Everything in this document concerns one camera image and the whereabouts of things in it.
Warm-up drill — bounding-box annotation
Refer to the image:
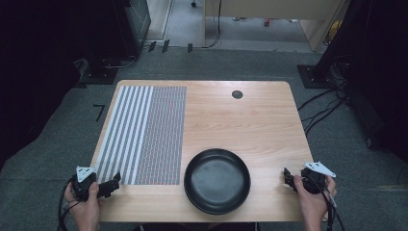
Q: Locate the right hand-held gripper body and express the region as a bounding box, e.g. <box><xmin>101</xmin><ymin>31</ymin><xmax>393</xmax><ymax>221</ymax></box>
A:
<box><xmin>299</xmin><ymin>161</ymin><xmax>338</xmax><ymax>195</ymax></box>

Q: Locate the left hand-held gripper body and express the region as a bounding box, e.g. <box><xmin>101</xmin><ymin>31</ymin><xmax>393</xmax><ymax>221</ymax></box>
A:
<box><xmin>71</xmin><ymin>165</ymin><xmax>99</xmax><ymax>203</ymax></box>

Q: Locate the person's right hand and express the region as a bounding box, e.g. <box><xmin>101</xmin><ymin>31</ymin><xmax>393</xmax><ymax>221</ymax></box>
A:
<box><xmin>293</xmin><ymin>174</ymin><xmax>339</xmax><ymax>223</ymax></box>

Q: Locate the person's left hand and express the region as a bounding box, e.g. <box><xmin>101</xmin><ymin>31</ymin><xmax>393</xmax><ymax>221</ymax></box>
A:
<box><xmin>64</xmin><ymin>181</ymin><xmax>101</xmax><ymax>225</ymax></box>

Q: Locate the grey white striped placemat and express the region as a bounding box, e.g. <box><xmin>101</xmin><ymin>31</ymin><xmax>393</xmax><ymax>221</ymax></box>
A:
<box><xmin>94</xmin><ymin>85</ymin><xmax>188</xmax><ymax>186</ymax></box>

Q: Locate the light wooden table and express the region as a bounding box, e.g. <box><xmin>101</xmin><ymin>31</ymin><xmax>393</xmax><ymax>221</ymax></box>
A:
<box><xmin>89</xmin><ymin>79</ymin><xmax>315</xmax><ymax>223</ymax></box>

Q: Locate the black round plate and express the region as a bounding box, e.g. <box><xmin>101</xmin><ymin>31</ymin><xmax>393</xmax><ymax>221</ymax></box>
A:
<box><xmin>183</xmin><ymin>147</ymin><xmax>252</xmax><ymax>216</ymax></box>

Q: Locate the black stand base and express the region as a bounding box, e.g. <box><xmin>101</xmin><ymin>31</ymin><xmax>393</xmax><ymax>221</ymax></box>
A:
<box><xmin>78</xmin><ymin>57</ymin><xmax>120</xmax><ymax>86</ymax></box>

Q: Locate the yellow object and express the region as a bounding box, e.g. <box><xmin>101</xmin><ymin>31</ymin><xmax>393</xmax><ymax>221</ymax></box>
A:
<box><xmin>325</xmin><ymin>19</ymin><xmax>344</xmax><ymax>45</ymax></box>

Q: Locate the dark metal cabinet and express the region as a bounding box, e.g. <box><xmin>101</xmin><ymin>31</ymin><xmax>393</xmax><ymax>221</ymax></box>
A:
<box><xmin>122</xmin><ymin>0</ymin><xmax>152</xmax><ymax>58</ymax></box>

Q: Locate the light wooden cabinet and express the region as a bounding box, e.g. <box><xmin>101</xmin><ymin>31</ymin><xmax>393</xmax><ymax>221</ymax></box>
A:
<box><xmin>201</xmin><ymin>0</ymin><xmax>347</xmax><ymax>53</ymax></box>

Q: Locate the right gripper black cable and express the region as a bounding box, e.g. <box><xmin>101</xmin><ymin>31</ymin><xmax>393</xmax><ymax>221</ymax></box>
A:
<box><xmin>307</xmin><ymin>175</ymin><xmax>346</xmax><ymax>231</ymax></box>

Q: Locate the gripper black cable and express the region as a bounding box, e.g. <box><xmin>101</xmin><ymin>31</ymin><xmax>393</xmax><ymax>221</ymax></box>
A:
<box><xmin>57</xmin><ymin>176</ymin><xmax>79</xmax><ymax>231</ymax></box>
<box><xmin>307</xmin><ymin>175</ymin><xmax>346</xmax><ymax>231</ymax></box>

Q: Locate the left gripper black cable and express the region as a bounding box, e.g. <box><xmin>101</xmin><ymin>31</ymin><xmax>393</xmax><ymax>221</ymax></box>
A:
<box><xmin>57</xmin><ymin>176</ymin><xmax>79</xmax><ymax>231</ymax></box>

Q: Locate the black floor cable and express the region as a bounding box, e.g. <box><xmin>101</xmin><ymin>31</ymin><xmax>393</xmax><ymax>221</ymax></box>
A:
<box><xmin>296</xmin><ymin>87</ymin><xmax>343</xmax><ymax>112</ymax></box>
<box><xmin>303</xmin><ymin>95</ymin><xmax>348</xmax><ymax>137</ymax></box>

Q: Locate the black stand base plate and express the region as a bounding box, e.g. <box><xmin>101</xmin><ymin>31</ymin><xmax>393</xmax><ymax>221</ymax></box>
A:
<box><xmin>296</xmin><ymin>64</ymin><xmax>340</xmax><ymax>90</ymax></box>

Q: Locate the white floor cable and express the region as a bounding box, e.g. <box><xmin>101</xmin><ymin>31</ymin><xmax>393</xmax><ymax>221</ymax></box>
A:
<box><xmin>101</xmin><ymin>55</ymin><xmax>139</xmax><ymax>70</ymax></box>

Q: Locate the black hanging cable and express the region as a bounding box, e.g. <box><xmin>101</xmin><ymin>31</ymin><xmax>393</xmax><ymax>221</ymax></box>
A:
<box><xmin>202</xmin><ymin>0</ymin><xmax>223</xmax><ymax>50</ymax></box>

